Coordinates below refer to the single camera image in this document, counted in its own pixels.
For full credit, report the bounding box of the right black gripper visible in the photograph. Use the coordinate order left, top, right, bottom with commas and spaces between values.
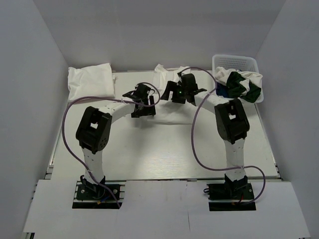
161, 81, 188, 104

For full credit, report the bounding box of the white graphic t shirt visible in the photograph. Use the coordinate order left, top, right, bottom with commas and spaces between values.
147, 64, 196, 125

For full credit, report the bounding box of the dark green white t shirt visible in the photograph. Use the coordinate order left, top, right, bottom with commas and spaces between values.
214, 67, 263, 103

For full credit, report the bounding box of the white plastic laundry basket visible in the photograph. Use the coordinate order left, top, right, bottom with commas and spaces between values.
211, 54, 264, 105

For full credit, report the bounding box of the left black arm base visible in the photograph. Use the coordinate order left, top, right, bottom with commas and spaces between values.
72, 175, 125, 210

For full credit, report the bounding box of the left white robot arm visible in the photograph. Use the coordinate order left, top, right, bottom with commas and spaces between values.
76, 83, 156, 199

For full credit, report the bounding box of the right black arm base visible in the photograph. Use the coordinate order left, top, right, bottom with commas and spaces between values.
203, 176, 256, 212

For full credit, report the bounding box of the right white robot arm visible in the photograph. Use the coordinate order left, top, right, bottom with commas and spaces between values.
161, 73, 250, 199

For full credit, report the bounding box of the blue t shirt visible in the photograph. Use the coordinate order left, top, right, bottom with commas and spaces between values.
216, 83, 228, 98

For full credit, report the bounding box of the folded white t shirt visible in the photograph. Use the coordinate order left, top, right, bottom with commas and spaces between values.
67, 63, 115, 102

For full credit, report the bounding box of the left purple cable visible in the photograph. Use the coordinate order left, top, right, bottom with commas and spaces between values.
62, 82, 161, 209

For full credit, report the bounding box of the purple cable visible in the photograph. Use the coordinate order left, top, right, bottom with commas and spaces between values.
177, 66, 266, 205
62, 82, 161, 209

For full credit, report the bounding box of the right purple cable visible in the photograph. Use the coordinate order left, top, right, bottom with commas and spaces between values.
177, 66, 266, 205

